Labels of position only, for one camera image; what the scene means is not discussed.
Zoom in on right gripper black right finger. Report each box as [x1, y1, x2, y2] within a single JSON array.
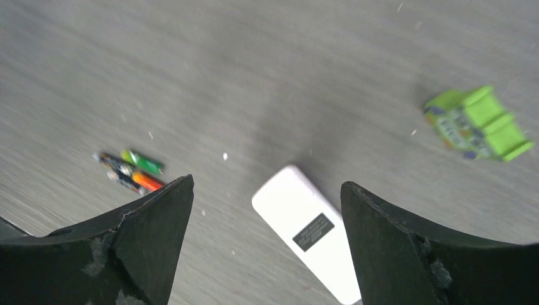
[[340, 181, 538, 304]]

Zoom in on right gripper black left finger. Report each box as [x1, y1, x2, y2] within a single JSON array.
[[1, 175, 194, 304]]

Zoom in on white remote control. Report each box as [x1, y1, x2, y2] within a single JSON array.
[[252, 165, 361, 304]]

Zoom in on green battery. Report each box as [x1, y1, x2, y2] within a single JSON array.
[[120, 149, 164, 175]]

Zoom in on green terminal block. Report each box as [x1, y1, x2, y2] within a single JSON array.
[[424, 85, 535, 162]]

